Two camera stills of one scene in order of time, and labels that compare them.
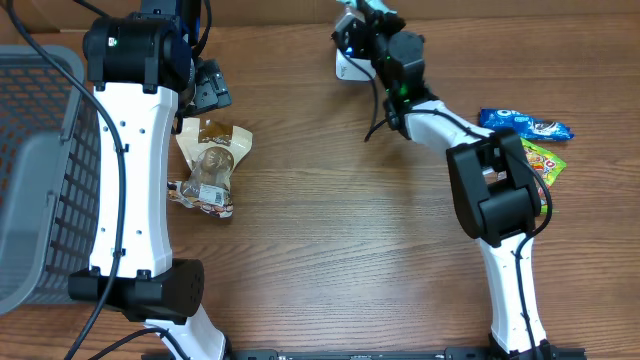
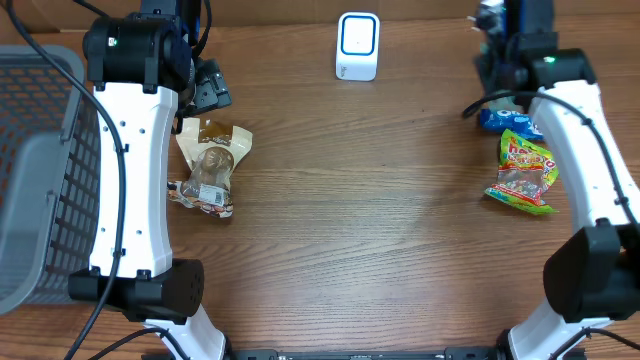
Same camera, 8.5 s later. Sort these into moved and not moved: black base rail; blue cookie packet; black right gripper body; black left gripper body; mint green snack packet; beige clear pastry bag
Moved: black right gripper body; mint green snack packet
Not moved: blue cookie packet; black base rail; black left gripper body; beige clear pastry bag
